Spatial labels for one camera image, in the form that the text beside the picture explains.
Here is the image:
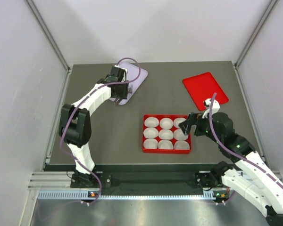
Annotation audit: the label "red box lid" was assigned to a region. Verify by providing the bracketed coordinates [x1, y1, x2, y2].
[183, 72, 229, 111]

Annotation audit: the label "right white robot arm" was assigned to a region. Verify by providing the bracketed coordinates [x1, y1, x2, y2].
[179, 113, 283, 226]

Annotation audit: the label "white paper cup bottom-right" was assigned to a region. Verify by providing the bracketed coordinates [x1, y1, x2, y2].
[174, 141, 190, 150]

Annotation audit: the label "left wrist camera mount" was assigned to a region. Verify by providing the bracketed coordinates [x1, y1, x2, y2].
[109, 66, 127, 82]

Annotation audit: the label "white paper cup middle-left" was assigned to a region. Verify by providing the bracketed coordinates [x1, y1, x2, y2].
[143, 127, 159, 139]

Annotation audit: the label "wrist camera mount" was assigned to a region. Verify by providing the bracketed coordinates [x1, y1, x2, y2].
[109, 66, 127, 82]
[202, 98, 220, 119]

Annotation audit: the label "white paper cup top-left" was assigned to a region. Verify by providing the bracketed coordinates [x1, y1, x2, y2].
[144, 117, 159, 127]

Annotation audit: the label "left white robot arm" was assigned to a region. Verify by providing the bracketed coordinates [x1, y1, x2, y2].
[58, 79, 132, 187]

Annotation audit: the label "grey slotted cable duct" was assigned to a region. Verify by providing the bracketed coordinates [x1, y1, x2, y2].
[37, 190, 229, 201]

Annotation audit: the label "white paper cup bottom-left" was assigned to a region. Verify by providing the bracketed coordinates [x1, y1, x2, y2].
[143, 138, 158, 149]

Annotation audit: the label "white paper cup bottom-middle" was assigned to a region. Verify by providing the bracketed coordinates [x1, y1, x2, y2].
[158, 140, 174, 150]

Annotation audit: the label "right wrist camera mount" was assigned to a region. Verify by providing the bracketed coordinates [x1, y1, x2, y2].
[202, 98, 220, 119]

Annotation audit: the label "white paper cup top-middle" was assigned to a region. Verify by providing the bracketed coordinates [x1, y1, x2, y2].
[159, 117, 173, 129]

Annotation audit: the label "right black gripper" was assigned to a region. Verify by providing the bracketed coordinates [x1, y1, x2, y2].
[179, 110, 223, 144]

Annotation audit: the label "red chocolate box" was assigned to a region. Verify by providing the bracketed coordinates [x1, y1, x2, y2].
[142, 114, 192, 154]

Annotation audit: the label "white paper cup centre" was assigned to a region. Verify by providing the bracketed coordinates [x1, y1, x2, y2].
[158, 129, 174, 140]

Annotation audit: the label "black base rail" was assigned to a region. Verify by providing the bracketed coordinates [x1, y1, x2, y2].
[70, 164, 221, 195]

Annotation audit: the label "white paper cup top-right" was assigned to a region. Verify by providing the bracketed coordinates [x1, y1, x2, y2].
[173, 118, 186, 129]

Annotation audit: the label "lavender plastic tray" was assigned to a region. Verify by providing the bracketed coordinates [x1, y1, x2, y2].
[108, 62, 149, 105]

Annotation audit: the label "white paper cup middle-right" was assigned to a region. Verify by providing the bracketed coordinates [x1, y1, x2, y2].
[173, 129, 188, 141]

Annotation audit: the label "metal tongs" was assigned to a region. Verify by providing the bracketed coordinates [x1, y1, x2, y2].
[114, 85, 132, 106]

